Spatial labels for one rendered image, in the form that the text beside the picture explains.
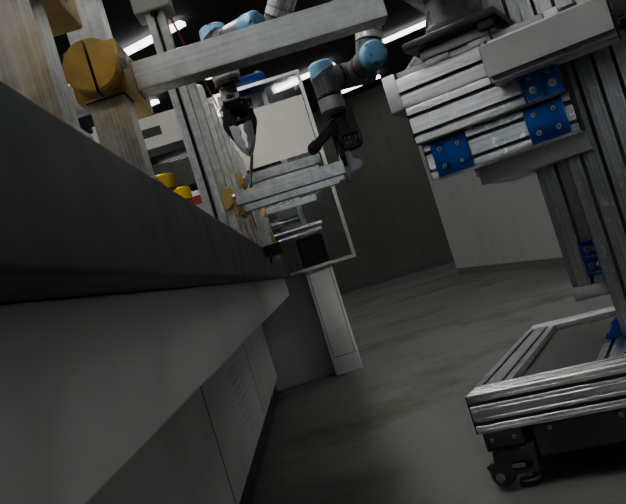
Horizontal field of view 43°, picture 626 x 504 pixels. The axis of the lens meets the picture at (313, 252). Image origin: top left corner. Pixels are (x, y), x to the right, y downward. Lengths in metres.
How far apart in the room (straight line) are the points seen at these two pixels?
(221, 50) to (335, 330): 3.81
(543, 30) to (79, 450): 1.46
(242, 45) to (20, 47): 0.32
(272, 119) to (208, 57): 3.80
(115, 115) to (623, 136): 1.45
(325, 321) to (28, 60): 4.08
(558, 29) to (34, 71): 1.34
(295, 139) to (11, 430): 4.28
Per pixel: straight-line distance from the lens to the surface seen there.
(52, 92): 0.51
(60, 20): 0.61
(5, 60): 0.53
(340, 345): 4.55
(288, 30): 0.80
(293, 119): 4.60
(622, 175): 2.01
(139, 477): 1.25
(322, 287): 4.53
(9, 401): 0.35
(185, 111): 1.51
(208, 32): 2.17
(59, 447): 0.38
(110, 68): 0.74
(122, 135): 0.76
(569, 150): 1.96
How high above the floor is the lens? 0.59
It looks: 2 degrees up
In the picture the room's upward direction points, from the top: 17 degrees counter-clockwise
